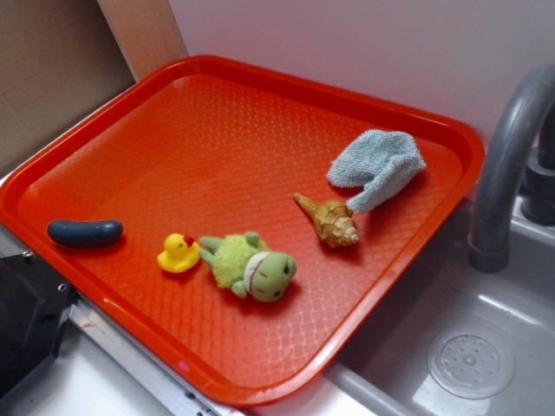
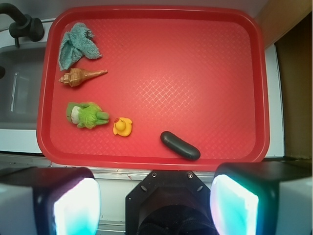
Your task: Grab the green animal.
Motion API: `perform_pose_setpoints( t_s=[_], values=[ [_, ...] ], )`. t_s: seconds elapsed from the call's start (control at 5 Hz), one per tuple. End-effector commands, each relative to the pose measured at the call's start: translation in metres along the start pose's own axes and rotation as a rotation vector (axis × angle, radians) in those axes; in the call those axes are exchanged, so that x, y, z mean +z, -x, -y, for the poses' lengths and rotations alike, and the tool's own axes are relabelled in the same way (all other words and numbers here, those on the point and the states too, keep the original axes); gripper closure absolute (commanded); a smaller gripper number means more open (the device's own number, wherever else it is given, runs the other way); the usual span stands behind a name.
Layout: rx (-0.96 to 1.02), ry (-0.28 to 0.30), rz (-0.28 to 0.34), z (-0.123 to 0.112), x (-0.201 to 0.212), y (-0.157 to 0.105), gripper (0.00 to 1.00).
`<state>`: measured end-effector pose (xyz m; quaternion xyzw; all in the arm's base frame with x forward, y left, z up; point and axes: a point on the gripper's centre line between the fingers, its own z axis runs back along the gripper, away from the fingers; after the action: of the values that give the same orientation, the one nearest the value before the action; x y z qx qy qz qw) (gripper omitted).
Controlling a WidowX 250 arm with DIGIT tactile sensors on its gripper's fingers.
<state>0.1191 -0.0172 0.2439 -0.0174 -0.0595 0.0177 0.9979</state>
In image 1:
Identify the orange plastic tray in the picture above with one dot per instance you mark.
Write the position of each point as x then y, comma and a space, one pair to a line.
212, 147

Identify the wooden board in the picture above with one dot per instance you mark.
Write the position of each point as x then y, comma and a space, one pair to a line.
146, 32

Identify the yellow rubber duck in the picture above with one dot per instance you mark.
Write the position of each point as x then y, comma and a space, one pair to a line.
180, 254

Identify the light blue cloth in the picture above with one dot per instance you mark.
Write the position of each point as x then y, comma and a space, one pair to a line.
381, 163

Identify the round sink drain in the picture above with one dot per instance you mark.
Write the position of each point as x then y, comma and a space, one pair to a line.
470, 364

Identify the dark grey sausage toy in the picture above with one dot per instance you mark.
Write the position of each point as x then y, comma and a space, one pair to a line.
85, 234

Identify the grey toy sink basin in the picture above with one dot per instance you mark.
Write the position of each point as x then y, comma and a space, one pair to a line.
384, 365

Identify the brown conch seashell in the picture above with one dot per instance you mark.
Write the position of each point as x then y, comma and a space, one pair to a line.
332, 221

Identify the brown cardboard panel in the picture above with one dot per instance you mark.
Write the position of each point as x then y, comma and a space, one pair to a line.
59, 63

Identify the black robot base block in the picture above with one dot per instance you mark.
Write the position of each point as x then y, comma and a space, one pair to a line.
35, 304

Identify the grey faucet spout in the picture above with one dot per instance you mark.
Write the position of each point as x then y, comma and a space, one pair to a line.
502, 175

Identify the dark grey faucet handle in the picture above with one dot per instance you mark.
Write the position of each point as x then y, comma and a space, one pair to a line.
538, 203

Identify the green plush frog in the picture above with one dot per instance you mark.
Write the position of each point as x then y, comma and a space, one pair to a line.
246, 266

